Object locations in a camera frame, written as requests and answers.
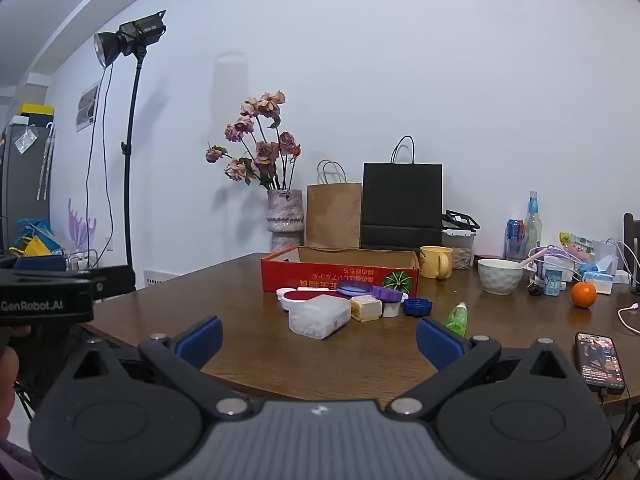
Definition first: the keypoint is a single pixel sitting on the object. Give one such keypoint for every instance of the black light stand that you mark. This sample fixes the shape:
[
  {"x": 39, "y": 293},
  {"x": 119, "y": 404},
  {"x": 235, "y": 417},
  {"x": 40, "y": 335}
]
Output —
[{"x": 131, "y": 160}]

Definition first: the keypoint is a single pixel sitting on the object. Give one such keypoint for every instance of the round purple lid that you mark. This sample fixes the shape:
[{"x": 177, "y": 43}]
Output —
[{"x": 354, "y": 288}]

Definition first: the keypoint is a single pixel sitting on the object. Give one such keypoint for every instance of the black smartphone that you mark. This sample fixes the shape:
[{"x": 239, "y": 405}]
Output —
[{"x": 599, "y": 362}]

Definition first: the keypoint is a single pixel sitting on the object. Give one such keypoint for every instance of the white lint brush red face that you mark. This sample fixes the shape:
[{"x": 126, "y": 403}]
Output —
[{"x": 297, "y": 298}]

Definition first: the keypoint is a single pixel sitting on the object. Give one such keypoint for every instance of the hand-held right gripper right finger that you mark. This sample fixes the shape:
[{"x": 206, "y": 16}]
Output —
[{"x": 436, "y": 341}]

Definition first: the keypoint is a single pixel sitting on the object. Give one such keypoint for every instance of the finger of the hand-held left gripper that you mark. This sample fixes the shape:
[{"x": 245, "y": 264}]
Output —
[{"x": 114, "y": 278}]

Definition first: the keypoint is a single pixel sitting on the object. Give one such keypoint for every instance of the white jar purple cap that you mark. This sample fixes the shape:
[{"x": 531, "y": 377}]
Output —
[{"x": 387, "y": 300}]

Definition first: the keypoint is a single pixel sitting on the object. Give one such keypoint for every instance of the clear glass bottle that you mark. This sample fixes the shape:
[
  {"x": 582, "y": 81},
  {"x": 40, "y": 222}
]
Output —
[{"x": 533, "y": 230}]

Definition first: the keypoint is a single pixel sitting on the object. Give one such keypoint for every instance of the orange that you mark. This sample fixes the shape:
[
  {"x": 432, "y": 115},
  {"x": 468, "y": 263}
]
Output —
[{"x": 584, "y": 294}]

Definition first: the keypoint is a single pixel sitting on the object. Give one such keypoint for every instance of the small green bottle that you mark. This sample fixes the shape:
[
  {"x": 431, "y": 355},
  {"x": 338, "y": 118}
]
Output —
[{"x": 457, "y": 320}]

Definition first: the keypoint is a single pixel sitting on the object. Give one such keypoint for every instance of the grey refrigerator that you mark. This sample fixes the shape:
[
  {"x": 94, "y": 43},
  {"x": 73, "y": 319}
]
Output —
[{"x": 25, "y": 190}]

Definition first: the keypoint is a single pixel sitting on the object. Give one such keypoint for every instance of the translucent plastic box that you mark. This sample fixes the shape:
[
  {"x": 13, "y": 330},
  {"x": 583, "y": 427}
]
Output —
[{"x": 320, "y": 316}]

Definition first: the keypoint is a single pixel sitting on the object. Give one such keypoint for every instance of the white ceramic bowl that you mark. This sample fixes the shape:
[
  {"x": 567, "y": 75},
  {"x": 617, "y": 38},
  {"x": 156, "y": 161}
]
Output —
[{"x": 500, "y": 277}]

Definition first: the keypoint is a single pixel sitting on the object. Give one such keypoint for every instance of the dark wooden chair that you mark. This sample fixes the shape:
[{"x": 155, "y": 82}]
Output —
[{"x": 631, "y": 250}]

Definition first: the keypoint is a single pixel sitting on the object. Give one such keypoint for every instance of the brown paper bag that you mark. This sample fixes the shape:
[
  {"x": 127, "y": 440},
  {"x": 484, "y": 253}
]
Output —
[{"x": 334, "y": 217}]

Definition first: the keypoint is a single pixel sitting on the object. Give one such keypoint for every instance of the blue bottle cap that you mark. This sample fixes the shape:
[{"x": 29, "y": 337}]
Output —
[{"x": 416, "y": 307}]

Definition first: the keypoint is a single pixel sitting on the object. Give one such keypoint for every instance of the clear container black lid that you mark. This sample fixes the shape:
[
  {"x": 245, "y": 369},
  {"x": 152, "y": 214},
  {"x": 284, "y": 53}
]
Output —
[{"x": 459, "y": 245}]

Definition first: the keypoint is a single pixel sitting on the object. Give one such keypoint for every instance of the colourful snack bag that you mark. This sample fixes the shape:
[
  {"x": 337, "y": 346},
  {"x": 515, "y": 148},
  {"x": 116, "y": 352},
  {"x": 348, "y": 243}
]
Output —
[{"x": 575, "y": 247}]

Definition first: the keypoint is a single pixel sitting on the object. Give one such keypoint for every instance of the small cream plastic box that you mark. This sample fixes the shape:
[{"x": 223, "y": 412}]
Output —
[{"x": 366, "y": 308}]

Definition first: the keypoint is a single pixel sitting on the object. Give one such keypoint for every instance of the yellow mug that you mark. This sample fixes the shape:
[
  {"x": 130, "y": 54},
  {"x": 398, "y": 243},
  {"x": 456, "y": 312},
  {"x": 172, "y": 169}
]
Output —
[{"x": 434, "y": 262}]

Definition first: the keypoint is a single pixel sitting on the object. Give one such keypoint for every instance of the clear plastic bag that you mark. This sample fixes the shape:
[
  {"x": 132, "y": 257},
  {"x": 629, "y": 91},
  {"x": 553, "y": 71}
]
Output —
[{"x": 26, "y": 140}]

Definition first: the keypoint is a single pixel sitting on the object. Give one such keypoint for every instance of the dried rose bouquet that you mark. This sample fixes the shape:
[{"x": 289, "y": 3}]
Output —
[{"x": 260, "y": 152}]

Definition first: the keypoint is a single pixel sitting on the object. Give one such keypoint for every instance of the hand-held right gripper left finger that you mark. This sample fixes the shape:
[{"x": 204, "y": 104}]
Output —
[{"x": 202, "y": 341}]

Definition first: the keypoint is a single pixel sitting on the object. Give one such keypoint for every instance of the wall picture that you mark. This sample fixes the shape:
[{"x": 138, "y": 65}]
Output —
[{"x": 87, "y": 107}]

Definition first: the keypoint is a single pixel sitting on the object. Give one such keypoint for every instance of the person's left hand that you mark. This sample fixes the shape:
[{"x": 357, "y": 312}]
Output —
[{"x": 7, "y": 375}]

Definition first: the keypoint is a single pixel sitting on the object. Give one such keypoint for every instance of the blue white tissue pack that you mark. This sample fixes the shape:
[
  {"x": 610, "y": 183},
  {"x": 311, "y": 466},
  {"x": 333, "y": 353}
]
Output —
[{"x": 597, "y": 280}]

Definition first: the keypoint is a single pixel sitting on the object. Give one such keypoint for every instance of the yellow box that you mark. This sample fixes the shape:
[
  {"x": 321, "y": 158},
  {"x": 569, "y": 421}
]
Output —
[{"x": 37, "y": 111}]

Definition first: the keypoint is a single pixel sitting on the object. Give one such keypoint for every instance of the blue and yellow bags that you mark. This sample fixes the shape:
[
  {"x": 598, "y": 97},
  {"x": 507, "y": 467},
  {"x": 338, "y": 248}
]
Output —
[{"x": 35, "y": 240}]

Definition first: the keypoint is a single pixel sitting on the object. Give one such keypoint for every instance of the black studio light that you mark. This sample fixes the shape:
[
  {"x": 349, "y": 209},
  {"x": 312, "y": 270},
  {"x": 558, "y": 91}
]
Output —
[{"x": 135, "y": 35}]

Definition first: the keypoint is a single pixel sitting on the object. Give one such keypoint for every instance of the black paper bag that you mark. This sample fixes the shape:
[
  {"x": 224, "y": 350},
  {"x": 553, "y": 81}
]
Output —
[{"x": 401, "y": 205}]

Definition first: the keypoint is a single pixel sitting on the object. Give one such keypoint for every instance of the blue soda can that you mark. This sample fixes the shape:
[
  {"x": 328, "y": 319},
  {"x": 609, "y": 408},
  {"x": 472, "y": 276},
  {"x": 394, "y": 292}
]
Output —
[{"x": 513, "y": 240}]

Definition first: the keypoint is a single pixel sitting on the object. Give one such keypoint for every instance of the mottled pink vase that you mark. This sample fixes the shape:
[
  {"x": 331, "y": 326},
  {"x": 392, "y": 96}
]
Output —
[{"x": 285, "y": 220}]

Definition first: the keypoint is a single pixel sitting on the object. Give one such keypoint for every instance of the red cardboard box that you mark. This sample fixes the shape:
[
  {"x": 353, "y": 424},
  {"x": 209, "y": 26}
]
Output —
[{"x": 330, "y": 274}]

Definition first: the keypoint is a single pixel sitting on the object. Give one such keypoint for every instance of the pink spoon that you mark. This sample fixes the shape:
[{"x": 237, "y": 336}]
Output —
[{"x": 531, "y": 258}]

